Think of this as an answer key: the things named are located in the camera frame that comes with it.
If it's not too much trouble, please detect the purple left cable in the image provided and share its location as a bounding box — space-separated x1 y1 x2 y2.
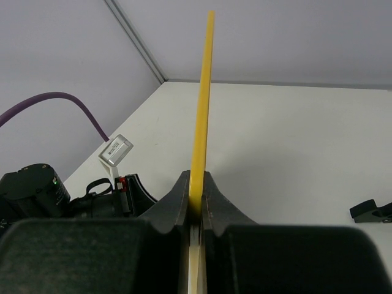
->
0 91 110 142

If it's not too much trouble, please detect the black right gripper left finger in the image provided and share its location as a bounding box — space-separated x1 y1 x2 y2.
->
1 171 189 293

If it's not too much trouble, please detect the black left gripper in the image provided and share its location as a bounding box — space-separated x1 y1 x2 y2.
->
69 174 157 219

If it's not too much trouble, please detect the yellow framed whiteboard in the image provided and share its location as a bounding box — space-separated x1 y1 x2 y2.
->
188 10 215 293

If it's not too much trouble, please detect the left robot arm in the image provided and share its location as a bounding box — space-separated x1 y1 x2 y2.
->
1 164 157 235

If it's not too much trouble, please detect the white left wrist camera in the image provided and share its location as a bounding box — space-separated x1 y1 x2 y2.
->
98 134 134 182

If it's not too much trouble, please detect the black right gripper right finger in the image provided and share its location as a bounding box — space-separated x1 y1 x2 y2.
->
202 172 391 293

